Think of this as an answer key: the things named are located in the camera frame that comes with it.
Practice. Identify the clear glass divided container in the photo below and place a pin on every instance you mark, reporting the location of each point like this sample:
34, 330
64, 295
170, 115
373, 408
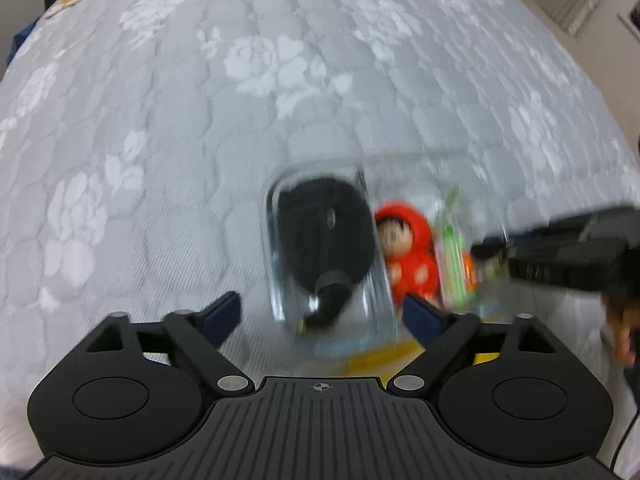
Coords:
370, 320

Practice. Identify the red hooded doll figure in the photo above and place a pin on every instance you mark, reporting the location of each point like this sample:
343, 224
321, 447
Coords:
407, 245

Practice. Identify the pink green toy box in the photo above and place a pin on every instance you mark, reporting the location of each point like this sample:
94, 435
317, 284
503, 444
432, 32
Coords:
459, 273

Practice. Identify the black plush cat keychain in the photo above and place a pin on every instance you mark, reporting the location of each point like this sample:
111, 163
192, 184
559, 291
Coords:
328, 244

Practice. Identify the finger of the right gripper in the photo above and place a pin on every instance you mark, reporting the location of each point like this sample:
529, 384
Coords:
491, 249

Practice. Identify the person right hand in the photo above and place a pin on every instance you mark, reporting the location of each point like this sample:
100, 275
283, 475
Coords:
622, 319

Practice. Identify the yellow plastic container lid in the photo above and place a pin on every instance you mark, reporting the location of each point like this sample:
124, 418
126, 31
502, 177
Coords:
383, 363

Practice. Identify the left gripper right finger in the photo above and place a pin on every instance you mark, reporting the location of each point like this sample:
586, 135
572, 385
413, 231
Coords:
446, 340

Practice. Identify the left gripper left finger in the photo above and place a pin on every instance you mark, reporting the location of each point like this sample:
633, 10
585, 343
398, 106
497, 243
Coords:
197, 338

